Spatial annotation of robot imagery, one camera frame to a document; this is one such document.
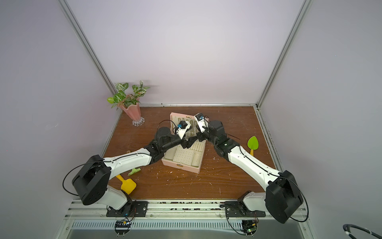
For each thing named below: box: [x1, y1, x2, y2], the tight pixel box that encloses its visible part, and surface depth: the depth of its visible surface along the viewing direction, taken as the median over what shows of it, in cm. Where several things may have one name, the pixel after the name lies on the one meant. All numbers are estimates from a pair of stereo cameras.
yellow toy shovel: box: [115, 174, 137, 195], surface depth 82 cm
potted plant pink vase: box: [106, 80, 151, 127], surface depth 96 cm
